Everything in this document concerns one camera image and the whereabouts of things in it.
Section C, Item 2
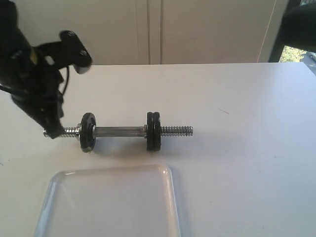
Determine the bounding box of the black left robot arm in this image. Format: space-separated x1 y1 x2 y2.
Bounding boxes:
0 0 64 139

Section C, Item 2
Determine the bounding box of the chrome dumbbell bar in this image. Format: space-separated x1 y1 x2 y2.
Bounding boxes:
59 125 193 138

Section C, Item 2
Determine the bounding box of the chrome left collar nut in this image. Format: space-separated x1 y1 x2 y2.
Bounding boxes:
75 123 81 140

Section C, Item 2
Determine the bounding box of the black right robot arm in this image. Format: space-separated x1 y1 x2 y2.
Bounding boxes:
280 3 316 52

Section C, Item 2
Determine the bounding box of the black weight plate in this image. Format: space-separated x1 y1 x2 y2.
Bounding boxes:
79 113 96 153
147 112 155 151
154 112 161 151

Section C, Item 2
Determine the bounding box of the white plastic tray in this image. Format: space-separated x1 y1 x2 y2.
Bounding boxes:
34 164 181 237

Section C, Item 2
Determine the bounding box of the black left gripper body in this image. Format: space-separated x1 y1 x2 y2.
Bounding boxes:
9 41 64 123

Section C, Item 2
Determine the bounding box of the black window frame post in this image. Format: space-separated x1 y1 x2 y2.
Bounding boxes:
268 0 301 63

